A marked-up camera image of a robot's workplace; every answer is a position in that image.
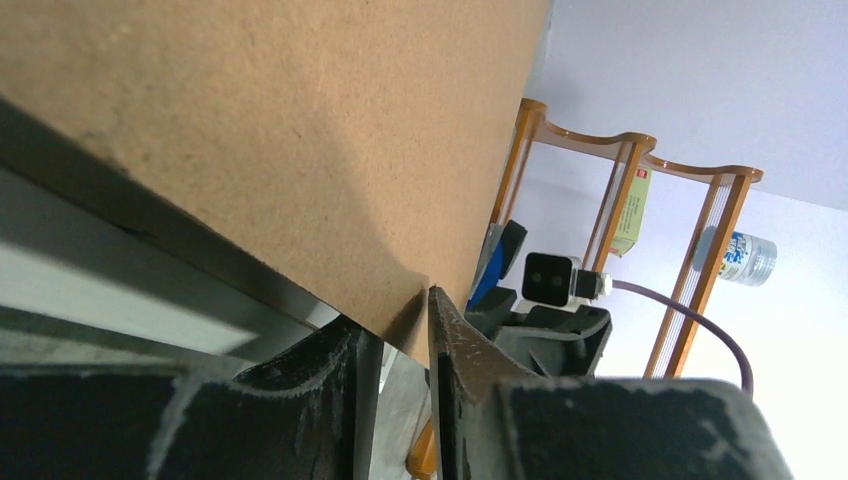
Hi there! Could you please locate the blue stapler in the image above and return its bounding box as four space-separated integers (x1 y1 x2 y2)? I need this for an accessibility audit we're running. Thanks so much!
466 220 527 310

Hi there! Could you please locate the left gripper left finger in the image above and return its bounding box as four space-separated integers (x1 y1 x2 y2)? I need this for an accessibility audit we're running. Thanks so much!
1 317 383 479

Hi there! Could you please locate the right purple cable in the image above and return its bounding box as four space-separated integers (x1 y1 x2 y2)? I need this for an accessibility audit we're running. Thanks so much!
610 279 757 396

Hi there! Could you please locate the orange wooden shelf rack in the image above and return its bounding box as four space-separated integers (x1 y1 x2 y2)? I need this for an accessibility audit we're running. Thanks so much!
405 97 764 480

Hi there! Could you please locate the white picture frame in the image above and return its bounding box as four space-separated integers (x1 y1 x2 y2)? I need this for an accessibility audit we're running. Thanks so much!
1 172 337 363

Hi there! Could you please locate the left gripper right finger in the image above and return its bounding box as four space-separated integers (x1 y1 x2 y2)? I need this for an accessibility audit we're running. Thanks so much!
427 286 791 479

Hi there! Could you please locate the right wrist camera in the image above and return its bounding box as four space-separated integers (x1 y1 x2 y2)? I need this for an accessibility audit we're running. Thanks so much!
516 252 613 314

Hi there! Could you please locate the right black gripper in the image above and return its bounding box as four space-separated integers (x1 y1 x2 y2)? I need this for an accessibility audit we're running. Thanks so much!
466 287 613 377

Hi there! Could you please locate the brown backing board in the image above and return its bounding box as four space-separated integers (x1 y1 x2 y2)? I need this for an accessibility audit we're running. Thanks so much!
1 1 550 363

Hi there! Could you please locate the blue white round jar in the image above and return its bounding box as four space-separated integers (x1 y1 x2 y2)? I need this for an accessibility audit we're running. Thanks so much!
693 226 778 287

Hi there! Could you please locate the small cream box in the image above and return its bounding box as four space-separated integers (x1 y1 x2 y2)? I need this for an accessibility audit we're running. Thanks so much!
609 166 652 258

